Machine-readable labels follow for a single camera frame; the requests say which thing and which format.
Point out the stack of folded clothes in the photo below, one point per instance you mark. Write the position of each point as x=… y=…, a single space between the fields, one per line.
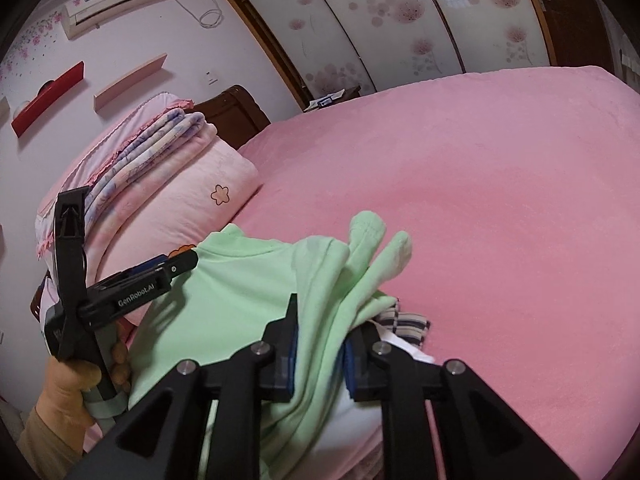
x=405 y=325

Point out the pink plush bed blanket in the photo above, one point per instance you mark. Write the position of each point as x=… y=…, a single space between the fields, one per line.
x=500 y=210

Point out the cream wall shelf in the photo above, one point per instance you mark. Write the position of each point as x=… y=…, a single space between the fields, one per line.
x=4 y=107

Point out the brown wooden door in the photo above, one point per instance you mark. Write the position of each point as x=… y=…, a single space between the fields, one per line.
x=575 y=10

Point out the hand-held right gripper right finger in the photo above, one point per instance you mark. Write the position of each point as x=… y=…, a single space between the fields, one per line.
x=350 y=370

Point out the floral sliding-door wardrobe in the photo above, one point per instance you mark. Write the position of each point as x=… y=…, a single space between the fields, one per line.
x=375 y=20

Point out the person's left hand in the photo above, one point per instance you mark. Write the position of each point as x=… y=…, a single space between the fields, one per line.
x=65 y=390

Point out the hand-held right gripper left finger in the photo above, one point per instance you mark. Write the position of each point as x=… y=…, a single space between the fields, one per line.
x=292 y=355

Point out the pink flower-print folded blanket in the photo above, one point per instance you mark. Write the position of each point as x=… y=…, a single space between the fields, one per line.
x=200 y=195

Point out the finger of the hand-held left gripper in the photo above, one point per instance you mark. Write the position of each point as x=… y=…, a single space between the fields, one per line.
x=182 y=262
x=150 y=265

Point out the white wall air conditioner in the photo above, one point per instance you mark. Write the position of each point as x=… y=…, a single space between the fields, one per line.
x=115 y=0

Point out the pink wall shelf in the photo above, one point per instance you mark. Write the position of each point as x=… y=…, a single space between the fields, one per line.
x=130 y=85

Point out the person's left forearm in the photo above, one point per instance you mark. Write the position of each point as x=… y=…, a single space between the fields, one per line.
x=45 y=445

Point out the small white blue box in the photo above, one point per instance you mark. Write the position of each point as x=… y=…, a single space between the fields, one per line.
x=325 y=100

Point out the pink flower wall stickers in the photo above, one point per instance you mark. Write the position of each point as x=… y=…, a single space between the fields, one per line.
x=30 y=42

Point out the white wall outlet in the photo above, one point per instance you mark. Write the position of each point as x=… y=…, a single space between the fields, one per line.
x=213 y=79

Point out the dark wooden headboard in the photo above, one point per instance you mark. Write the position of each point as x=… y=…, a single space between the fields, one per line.
x=240 y=115

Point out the red wall shelf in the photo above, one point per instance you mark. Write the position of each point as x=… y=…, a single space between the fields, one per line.
x=50 y=100

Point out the small dark round object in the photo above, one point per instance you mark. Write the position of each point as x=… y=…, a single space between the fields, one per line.
x=48 y=87

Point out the pink frilled quilt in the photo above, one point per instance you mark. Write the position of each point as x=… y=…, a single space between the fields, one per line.
x=100 y=155

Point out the light green t-shirt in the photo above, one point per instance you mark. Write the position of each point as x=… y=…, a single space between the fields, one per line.
x=235 y=300

